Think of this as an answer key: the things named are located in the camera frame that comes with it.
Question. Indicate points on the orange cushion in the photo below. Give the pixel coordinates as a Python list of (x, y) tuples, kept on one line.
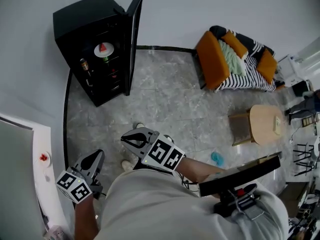
[(235, 44), (267, 65)]

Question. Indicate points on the round wooden coffee table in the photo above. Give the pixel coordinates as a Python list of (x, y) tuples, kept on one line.
[(265, 124)]

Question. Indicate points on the blue cloth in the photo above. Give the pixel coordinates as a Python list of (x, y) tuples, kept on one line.
[(217, 158)]

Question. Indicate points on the black white striped blanket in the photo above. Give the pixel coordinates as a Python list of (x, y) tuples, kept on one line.
[(247, 80)]

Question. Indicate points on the person's left forearm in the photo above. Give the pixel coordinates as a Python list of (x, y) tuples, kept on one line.
[(85, 219)]

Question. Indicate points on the dark glass bottle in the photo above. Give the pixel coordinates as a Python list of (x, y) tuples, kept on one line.
[(84, 64)]

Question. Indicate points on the black fridge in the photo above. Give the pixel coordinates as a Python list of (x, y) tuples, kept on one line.
[(75, 24)]

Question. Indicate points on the black bar stool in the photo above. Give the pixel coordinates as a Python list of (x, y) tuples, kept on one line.
[(303, 159)]

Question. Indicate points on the mint green cushion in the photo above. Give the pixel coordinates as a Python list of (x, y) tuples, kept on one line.
[(232, 60)]

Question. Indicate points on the orange sofa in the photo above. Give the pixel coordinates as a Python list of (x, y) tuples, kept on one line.
[(212, 61)]

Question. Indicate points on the person's beige shirt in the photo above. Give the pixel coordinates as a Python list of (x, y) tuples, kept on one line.
[(162, 209)]

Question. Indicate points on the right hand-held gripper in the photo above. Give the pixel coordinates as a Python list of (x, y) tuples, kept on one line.
[(162, 152)]

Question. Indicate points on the pale remote control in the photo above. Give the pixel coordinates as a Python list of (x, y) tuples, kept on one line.
[(277, 125)]

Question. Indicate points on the black waist-mounted device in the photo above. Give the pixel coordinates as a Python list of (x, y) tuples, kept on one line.
[(237, 204)]

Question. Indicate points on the white counter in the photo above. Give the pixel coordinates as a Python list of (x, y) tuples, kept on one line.
[(42, 139)]

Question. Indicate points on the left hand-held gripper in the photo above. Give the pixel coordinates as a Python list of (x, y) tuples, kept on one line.
[(75, 189)]

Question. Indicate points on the brown cabinet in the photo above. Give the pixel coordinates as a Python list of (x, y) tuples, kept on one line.
[(293, 199)]

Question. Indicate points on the person's white shoe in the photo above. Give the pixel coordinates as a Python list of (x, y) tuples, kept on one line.
[(128, 165), (140, 125)]

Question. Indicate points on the white appliance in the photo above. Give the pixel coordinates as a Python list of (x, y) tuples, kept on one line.
[(288, 69)]

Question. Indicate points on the white plate with red fruit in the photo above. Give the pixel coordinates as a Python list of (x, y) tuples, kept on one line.
[(46, 160)]

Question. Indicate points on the black box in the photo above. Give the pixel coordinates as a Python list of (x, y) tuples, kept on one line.
[(301, 87)]

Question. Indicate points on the black flat board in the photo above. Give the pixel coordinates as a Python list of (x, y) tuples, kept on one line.
[(237, 176)]

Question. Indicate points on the person's right forearm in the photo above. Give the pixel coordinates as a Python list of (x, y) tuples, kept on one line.
[(197, 169)]

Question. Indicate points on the green drink can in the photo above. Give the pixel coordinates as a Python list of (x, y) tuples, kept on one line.
[(107, 59)]

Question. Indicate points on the square wooden stool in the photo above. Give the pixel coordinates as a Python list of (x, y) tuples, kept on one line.
[(240, 129)]

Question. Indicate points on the white plate of watermelon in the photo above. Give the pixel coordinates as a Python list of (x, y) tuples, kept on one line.
[(103, 50)]

